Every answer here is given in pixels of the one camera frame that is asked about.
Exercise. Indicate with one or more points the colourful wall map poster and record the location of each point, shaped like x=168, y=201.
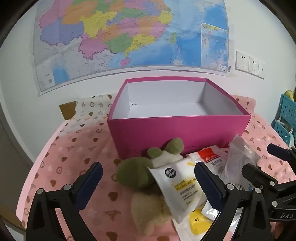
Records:
x=115, y=34

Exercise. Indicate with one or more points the white yellow wet wipes pack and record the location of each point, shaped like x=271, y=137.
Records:
x=178, y=185
x=196, y=223

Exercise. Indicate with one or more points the yellow green small object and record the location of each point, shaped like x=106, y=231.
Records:
x=289, y=94

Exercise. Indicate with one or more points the pink cardboard box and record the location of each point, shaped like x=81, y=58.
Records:
x=175, y=129

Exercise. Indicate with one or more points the green white frog plush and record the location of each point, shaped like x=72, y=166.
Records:
x=134, y=171

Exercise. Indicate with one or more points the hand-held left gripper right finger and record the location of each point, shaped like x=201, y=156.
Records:
x=208, y=185

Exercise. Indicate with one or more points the pink printed blanket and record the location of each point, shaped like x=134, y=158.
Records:
x=76, y=148

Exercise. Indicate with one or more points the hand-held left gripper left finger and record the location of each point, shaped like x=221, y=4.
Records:
x=90, y=183

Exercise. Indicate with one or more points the brown cardboard piece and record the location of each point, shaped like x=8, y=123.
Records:
x=67, y=110

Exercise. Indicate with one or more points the beige bear plush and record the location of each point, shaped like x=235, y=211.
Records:
x=148, y=213

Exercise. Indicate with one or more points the white star print cloth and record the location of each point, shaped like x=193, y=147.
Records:
x=92, y=111

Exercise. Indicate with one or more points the white red label packet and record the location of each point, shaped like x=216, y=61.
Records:
x=208, y=154

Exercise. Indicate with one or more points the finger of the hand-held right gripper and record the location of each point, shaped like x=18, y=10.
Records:
x=281, y=153
x=256, y=175

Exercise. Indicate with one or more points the blue perforated plastic rack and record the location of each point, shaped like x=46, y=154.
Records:
x=286, y=109

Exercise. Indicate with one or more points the white wall switch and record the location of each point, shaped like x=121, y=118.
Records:
x=261, y=69

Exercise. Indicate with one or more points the clear plastic bag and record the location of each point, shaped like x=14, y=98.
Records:
x=240, y=155

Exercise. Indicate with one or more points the white wall socket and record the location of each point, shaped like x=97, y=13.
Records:
x=254, y=65
x=242, y=60

